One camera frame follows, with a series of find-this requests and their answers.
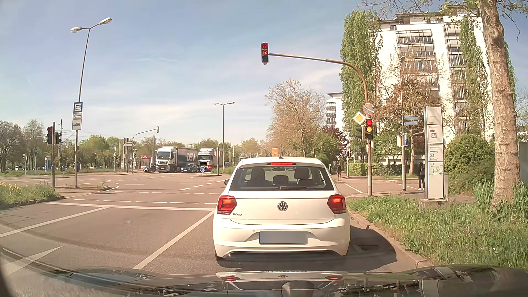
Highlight brownish leafy tree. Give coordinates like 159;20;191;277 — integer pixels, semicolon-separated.
265;79;326;158

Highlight white hatchback car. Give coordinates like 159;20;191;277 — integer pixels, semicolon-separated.
213;156;351;261

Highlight white lorry with grey trailer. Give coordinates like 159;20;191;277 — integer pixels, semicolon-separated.
155;146;199;173

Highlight green hedge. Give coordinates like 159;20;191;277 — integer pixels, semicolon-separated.
347;162;418;178

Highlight tall green poplar tree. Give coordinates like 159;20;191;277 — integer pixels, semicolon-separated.
340;10;383;137

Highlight grey pavement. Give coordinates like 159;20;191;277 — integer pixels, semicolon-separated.
332;173;475;204

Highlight road markings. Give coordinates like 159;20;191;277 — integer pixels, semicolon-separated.
0;175;417;278

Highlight car's own bonnet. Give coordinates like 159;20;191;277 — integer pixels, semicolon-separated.
0;247;528;297

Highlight grey asphalt road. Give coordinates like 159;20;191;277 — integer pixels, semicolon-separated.
0;171;425;276

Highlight row of green trees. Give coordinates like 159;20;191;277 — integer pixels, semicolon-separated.
0;120;273;173

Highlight grey information pillar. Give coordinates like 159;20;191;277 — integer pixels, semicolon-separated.
420;106;449;209

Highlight tall white building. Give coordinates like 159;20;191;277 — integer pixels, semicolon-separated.
373;12;496;166

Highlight green bush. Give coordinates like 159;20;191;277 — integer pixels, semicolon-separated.
444;134;496;194

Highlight grass verge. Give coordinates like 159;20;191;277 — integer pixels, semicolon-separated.
346;181;528;270

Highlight traffic light on dark pole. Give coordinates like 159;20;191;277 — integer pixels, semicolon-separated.
46;122;62;189

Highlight large bare tree trunk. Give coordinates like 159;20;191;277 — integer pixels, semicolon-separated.
363;0;528;207

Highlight flowered grass island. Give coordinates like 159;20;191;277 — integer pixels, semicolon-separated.
0;181;66;209

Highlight double-headed lamp post with signs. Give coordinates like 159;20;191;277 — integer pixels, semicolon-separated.
70;17;113;188

